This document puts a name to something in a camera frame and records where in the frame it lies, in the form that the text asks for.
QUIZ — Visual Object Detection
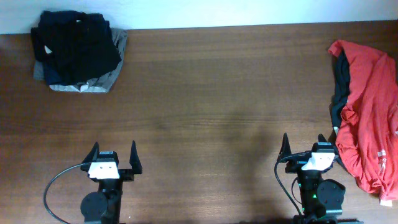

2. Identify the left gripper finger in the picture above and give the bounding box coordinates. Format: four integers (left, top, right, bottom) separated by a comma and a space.
82, 142, 100, 163
129, 141, 142, 174

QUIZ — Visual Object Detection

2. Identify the red printed t-shirt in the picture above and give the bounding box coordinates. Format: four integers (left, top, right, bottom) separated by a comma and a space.
328, 40, 397, 206

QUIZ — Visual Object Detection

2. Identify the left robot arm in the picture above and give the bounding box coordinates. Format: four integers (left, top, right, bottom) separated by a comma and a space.
80, 142, 142, 224

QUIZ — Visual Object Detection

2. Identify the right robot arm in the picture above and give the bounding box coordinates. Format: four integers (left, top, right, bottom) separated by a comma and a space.
274, 133, 361, 224

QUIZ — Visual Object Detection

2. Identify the grey folded garment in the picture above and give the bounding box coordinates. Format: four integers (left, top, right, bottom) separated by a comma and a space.
49, 28, 128, 93

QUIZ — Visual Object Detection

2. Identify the dark grey t-shirt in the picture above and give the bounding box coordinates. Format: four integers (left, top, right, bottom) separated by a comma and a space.
331, 51, 351, 134

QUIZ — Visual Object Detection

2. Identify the navy folded garment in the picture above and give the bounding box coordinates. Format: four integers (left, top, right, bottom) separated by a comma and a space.
43, 63, 68, 86

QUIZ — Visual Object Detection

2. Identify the black folded garment on pile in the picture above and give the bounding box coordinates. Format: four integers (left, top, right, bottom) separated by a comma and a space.
30, 11, 121, 85

